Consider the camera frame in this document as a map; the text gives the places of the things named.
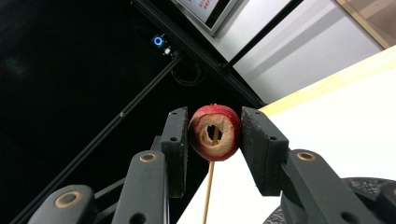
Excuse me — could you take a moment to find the thin wooden skewer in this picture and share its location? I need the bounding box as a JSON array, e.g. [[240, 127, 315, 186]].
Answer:
[[202, 125, 220, 224]]

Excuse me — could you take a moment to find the white cabinet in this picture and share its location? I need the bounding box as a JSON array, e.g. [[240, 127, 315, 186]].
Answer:
[[214, 0, 385, 105]]

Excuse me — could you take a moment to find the red cored hawthorn fruit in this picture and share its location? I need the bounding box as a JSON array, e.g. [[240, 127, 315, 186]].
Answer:
[[188, 104, 242, 162]]

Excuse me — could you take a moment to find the black looped cable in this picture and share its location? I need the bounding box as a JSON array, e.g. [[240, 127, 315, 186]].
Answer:
[[170, 60, 204, 88]]

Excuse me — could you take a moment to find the black metal frame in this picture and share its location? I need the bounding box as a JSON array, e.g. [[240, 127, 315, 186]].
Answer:
[[8, 0, 304, 224]]

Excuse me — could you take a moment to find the wooden table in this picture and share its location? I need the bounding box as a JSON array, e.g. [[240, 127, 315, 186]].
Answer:
[[259, 45, 396, 118]]

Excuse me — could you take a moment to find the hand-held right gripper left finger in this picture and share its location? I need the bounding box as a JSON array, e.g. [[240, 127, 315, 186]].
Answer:
[[111, 106, 190, 224]]

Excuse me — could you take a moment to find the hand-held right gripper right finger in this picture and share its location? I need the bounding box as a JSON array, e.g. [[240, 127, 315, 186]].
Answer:
[[241, 106, 384, 224]]

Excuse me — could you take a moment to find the blue lit button device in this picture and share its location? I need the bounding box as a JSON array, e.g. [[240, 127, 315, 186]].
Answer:
[[150, 33, 175, 58]]

